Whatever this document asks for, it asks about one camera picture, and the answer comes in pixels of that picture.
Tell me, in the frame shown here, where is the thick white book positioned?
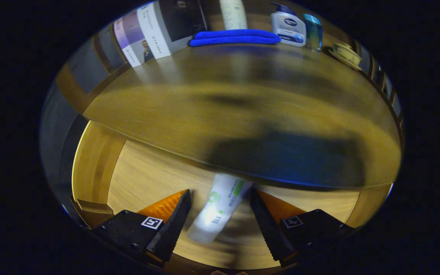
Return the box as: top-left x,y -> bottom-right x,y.
136,0 -> 209,60

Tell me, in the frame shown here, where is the teal glass bottle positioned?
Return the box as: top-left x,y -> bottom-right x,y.
303,14 -> 323,52

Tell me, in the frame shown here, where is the brown wooden countertop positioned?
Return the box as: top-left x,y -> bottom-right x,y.
82,40 -> 402,191

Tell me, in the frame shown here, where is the white pump bottle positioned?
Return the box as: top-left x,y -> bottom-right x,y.
219,0 -> 248,31

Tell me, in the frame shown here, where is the brown wooden drawer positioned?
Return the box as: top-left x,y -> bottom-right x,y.
69,120 -> 394,272

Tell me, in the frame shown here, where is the white bottle with blue cap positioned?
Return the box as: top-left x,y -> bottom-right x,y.
270,3 -> 307,47

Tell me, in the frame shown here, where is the purple white book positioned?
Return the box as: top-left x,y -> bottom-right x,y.
113,11 -> 146,68

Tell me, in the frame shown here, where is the beige lidded teacup with saucer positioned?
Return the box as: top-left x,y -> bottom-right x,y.
327,41 -> 362,70

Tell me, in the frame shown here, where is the folded blue cloth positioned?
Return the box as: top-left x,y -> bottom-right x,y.
188,29 -> 281,47

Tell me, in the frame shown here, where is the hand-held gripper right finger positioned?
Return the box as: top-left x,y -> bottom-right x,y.
250,187 -> 356,268

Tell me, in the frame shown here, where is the white tube with green print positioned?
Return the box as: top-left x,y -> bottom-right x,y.
187,173 -> 253,245

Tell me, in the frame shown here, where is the black backdrop cloth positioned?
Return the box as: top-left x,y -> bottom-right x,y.
40,34 -> 102,199

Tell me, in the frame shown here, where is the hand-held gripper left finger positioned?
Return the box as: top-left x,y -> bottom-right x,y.
90,189 -> 192,264

